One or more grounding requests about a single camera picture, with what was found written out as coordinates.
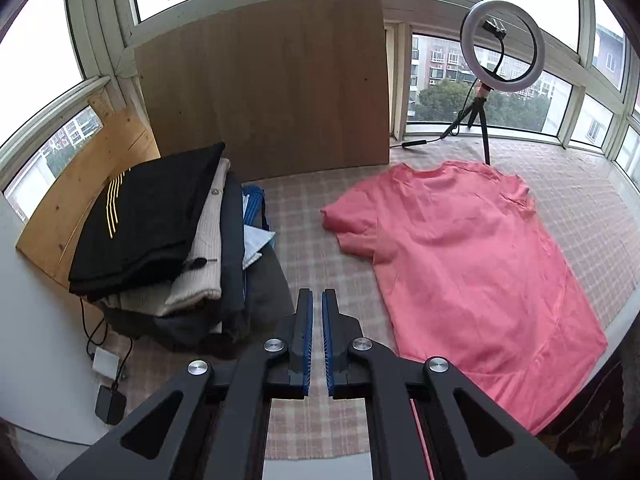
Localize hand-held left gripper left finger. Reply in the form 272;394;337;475
56;288;314;480

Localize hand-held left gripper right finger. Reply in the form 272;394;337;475
321;288;581;480

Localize pink t-shirt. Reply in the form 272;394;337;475
320;160;609;436

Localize stack of folded clothes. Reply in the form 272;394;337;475
102;172;296;358

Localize plaid checkered mat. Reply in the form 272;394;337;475
90;135;640;461

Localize white folded cloth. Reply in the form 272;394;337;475
243;225;277;270

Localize beige knit folded garment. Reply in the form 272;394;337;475
102;158;232;317

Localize blue striped folded garment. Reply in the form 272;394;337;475
242;185;271;233

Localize black folded garment yellow stripes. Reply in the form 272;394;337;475
68;142;227;297

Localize white power adapter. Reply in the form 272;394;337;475
92;347;121;382

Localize black power adapter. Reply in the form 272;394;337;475
95;385;127;426

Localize large wooden board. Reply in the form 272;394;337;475
134;0;391;182

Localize light plywood board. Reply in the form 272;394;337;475
16;92;162;291

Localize black cable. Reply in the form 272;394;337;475
401;96;473;149

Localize ring light tripod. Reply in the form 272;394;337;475
452;83;492;166

